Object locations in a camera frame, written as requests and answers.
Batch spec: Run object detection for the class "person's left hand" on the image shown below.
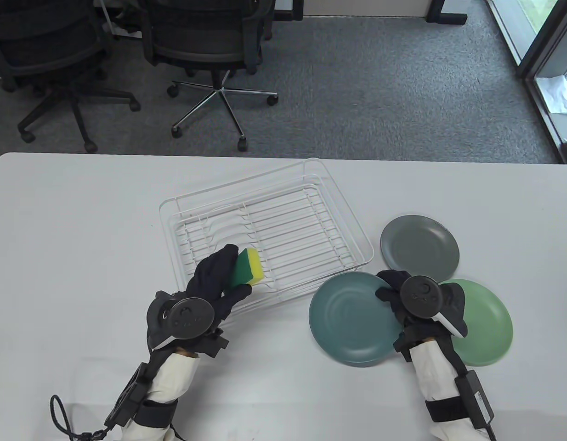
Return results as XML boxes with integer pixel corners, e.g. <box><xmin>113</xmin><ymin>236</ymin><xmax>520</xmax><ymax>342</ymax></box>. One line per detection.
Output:
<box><xmin>186</xmin><ymin>244</ymin><xmax>253</xmax><ymax>323</ymax></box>

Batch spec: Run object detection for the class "person's right hand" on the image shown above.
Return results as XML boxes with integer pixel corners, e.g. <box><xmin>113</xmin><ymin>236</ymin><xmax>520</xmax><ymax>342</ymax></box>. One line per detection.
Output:
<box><xmin>375</xmin><ymin>270</ymin><xmax>449</xmax><ymax>345</ymax></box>

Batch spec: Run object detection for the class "yellow green sponge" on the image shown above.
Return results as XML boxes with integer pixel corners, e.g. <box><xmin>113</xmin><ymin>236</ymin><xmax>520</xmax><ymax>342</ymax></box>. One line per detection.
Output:
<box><xmin>227</xmin><ymin>248</ymin><xmax>266</xmax><ymax>289</ymax></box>

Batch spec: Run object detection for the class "teal plate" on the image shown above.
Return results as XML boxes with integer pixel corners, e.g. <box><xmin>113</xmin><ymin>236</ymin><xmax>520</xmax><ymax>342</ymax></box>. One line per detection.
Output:
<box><xmin>309</xmin><ymin>272</ymin><xmax>406</xmax><ymax>367</ymax></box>

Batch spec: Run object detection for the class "grey plate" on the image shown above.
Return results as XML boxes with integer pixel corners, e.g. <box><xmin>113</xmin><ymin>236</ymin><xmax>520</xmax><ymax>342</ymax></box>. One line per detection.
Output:
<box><xmin>380</xmin><ymin>215</ymin><xmax>460</xmax><ymax>282</ymax></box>

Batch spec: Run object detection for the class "light green plate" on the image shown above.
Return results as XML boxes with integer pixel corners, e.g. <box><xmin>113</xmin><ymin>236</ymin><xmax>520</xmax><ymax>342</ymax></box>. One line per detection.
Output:
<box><xmin>442</xmin><ymin>279</ymin><xmax>514</xmax><ymax>367</ymax></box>

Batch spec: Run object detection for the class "black forearm battery box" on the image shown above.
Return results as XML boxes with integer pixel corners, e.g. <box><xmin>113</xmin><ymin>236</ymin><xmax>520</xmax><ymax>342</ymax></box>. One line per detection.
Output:
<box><xmin>104</xmin><ymin>363</ymin><xmax>151</xmax><ymax>425</ymax></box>
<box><xmin>454</xmin><ymin>371</ymin><xmax>495</xmax><ymax>428</ymax></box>

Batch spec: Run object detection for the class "person's left forearm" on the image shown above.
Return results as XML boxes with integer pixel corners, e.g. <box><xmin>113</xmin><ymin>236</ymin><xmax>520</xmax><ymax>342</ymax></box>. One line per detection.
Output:
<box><xmin>125</xmin><ymin>351</ymin><xmax>201</xmax><ymax>441</ymax></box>

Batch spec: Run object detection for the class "person's right forearm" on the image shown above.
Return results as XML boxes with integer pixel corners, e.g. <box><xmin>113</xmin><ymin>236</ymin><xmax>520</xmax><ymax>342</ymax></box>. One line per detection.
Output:
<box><xmin>410</xmin><ymin>340</ymin><xmax>495</xmax><ymax>441</ymax></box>

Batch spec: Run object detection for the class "grey white hand controller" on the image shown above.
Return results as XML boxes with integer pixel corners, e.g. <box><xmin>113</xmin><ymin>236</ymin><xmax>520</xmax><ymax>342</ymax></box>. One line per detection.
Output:
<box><xmin>400</xmin><ymin>276</ymin><xmax>469</xmax><ymax>338</ymax></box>
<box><xmin>147</xmin><ymin>291</ymin><xmax>215</xmax><ymax>350</ymax></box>

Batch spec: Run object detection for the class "black office chair chrome base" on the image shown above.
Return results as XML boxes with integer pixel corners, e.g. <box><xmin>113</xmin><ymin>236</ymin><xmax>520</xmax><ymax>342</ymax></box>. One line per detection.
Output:
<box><xmin>139</xmin><ymin>0</ymin><xmax>279</xmax><ymax>152</ymax></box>

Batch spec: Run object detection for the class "white paper sheet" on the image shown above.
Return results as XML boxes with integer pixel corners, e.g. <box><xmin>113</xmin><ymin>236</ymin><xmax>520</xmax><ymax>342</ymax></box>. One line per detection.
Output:
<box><xmin>536</xmin><ymin>75</ymin><xmax>567</xmax><ymax>114</ymax></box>

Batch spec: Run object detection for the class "black desk foot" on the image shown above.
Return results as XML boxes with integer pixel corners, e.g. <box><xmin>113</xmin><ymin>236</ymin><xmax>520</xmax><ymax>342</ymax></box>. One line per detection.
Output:
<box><xmin>273</xmin><ymin>0</ymin><xmax>305</xmax><ymax>21</ymax></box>
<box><xmin>426</xmin><ymin>0</ymin><xmax>468</xmax><ymax>24</ymax></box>

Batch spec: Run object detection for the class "black office chair left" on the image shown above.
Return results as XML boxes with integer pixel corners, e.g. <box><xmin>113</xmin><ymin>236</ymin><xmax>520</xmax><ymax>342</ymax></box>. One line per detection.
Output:
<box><xmin>0</xmin><ymin>0</ymin><xmax>142</xmax><ymax>154</ymax></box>

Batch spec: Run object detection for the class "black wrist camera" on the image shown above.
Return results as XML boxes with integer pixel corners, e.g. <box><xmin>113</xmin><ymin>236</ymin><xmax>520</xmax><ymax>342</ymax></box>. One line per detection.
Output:
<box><xmin>393</xmin><ymin>333</ymin><xmax>414</xmax><ymax>363</ymax></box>
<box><xmin>198</xmin><ymin>326</ymin><xmax>230</xmax><ymax>358</ymax></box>

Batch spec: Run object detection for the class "white wire dish rack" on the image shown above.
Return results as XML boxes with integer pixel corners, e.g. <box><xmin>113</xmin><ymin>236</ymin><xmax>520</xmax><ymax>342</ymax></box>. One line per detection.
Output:
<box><xmin>159</xmin><ymin>158</ymin><xmax>374</xmax><ymax>317</ymax></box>

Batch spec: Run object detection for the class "black forearm strap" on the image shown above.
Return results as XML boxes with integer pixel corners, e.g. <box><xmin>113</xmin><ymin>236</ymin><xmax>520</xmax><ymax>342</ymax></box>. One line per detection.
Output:
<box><xmin>136</xmin><ymin>399</ymin><xmax>179</xmax><ymax>428</ymax></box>
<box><xmin>425</xmin><ymin>396</ymin><xmax>465</xmax><ymax>422</ymax></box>

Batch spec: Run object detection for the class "black braided cable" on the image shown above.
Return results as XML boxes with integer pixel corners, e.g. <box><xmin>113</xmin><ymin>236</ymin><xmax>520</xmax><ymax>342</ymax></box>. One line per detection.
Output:
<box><xmin>50</xmin><ymin>395</ymin><xmax>112</xmax><ymax>441</ymax></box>

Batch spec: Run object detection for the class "black window frame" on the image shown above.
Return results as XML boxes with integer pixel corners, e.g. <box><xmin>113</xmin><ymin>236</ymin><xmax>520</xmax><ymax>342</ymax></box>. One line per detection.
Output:
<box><xmin>485</xmin><ymin>0</ymin><xmax>567</xmax><ymax>164</ymax></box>

